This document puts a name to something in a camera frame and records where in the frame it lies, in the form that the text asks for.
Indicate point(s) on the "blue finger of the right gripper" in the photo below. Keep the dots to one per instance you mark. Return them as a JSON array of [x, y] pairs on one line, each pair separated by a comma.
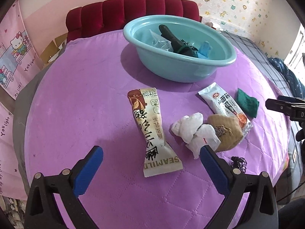
[[280, 106], [287, 99]]

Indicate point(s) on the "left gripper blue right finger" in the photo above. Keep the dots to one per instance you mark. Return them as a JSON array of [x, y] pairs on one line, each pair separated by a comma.
[[261, 208]]

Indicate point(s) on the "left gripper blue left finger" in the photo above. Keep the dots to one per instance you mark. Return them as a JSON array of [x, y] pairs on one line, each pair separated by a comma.
[[42, 210]]

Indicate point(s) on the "beige brown sock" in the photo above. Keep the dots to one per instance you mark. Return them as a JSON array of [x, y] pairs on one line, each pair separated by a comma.
[[227, 130]]

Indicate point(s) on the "white spicy snack packet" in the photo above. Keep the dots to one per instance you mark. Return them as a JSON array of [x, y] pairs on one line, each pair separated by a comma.
[[222, 103]]

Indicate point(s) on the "beige oatmeal sachet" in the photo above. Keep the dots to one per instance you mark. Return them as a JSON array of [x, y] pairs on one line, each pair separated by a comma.
[[159, 156]]

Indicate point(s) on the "white plastic bag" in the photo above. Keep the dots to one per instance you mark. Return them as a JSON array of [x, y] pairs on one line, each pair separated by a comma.
[[195, 133]]

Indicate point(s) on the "black glove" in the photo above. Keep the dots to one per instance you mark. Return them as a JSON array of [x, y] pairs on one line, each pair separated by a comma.
[[179, 46]]

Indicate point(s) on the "clear zip bag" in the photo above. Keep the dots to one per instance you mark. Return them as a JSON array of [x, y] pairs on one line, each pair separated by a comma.
[[160, 42]]

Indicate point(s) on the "dark blue starry blanket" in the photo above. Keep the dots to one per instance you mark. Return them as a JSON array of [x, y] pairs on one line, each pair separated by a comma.
[[296, 87]]

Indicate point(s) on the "grey plaid bed cover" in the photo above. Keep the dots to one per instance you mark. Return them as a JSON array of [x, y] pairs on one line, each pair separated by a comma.
[[256, 55]]

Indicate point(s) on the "teal plastic basin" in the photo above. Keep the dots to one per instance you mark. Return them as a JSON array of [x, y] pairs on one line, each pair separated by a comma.
[[173, 66]]

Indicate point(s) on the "purple quilted table cover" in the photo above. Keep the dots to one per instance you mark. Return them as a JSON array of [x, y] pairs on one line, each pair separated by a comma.
[[82, 101]]

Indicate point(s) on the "pink Hello Kitty curtain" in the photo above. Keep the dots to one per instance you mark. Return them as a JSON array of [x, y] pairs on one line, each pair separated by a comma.
[[19, 64]]

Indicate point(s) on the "cardboard box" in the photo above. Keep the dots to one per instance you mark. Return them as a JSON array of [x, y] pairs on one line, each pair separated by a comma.
[[54, 49]]

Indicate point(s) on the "red velvet tufted sofa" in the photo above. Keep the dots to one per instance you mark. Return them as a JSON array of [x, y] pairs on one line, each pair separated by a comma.
[[111, 15]]

